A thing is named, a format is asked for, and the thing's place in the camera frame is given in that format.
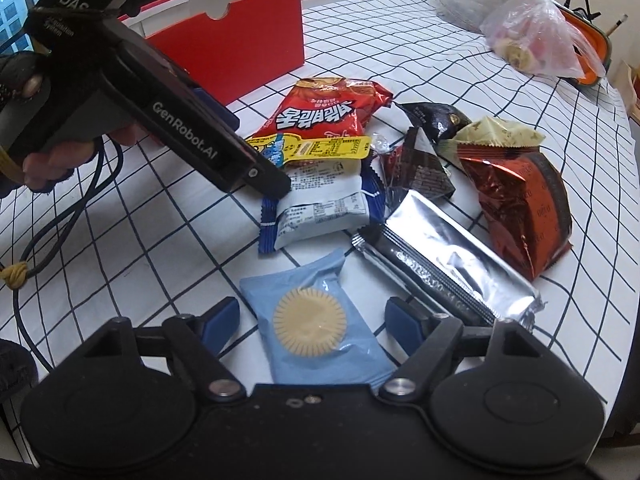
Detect person's left hand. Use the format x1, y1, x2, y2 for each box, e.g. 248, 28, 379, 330
0, 52, 142, 199

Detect light-tipped paintbrush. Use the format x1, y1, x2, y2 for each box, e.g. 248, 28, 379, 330
604, 13, 629, 39

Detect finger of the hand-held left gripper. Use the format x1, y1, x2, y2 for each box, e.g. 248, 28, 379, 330
192, 87, 242, 134
240, 152, 293, 199

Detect window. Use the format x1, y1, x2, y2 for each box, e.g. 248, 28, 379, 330
0, 0, 57, 57

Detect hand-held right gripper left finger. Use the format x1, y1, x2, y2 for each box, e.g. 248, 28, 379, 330
84, 296, 247, 404

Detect pinkish clear plastic bag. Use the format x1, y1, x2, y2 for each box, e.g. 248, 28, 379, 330
480, 0, 607, 81

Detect dark cloth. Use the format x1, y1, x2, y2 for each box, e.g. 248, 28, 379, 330
0, 337, 39, 406

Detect silver foil snack packet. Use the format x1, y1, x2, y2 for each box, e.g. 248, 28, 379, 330
382, 190, 546, 329

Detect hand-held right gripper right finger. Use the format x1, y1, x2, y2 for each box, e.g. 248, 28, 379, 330
378, 296, 548, 404

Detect yellow blue snack packet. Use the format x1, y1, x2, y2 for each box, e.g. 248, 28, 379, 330
245, 132, 374, 169

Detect small black snack packet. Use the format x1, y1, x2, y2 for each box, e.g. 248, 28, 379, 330
397, 101, 473, 144

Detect black cable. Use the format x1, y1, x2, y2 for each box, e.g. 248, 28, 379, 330
10, 135, 126, 372

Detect cream patterned snack packet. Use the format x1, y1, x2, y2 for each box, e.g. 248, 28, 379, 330
435, 116, 546, 162

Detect red cardboard box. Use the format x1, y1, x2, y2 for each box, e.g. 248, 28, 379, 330
120, 0, 306, 109

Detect copper red snack bag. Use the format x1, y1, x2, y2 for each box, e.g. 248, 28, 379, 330
457, 142, 574, 283

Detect white checked tablecloth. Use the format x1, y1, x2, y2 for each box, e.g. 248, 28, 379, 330
0, 0, 634, 480

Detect orange collapsible basin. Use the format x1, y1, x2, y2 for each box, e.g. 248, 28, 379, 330
552, 2, 614, 92

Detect light blue biscuit packet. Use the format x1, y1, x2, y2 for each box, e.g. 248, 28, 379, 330
239, 249, 399, 386

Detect black snack bar packet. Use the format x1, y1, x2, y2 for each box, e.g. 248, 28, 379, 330
351, 225, 501, 327

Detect small clear-wrapped candy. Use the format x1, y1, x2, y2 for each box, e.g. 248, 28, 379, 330
367, 132, 396, 157

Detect yellow knotted cord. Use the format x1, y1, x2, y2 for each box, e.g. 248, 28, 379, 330
0, 261, 29, 291

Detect dark brown triangular packet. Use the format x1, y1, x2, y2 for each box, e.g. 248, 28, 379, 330
377, 126, 457, 211

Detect white blue snack packet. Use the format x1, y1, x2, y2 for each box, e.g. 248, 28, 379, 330
257, 157, 386, 256

